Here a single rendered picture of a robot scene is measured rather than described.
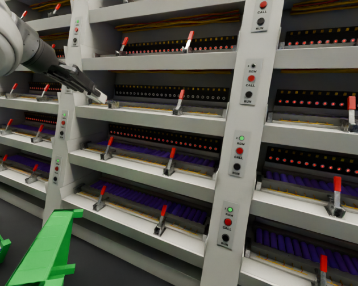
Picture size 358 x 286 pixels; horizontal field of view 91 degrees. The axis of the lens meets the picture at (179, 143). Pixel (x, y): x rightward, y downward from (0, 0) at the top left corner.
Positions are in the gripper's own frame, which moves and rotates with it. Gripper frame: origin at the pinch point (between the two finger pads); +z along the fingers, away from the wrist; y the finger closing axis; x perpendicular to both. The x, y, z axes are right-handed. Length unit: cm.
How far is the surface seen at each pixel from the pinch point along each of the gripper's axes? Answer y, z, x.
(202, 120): 35.9, 7.1, -2.2
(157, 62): 17.3, 3.7, 15.0
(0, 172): -68, 17, -39
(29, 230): -29, 16, -55
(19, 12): -88, 3, 52
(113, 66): -1.2, 4.1, 14.3
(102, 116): -3.1, 8.3, -4.3
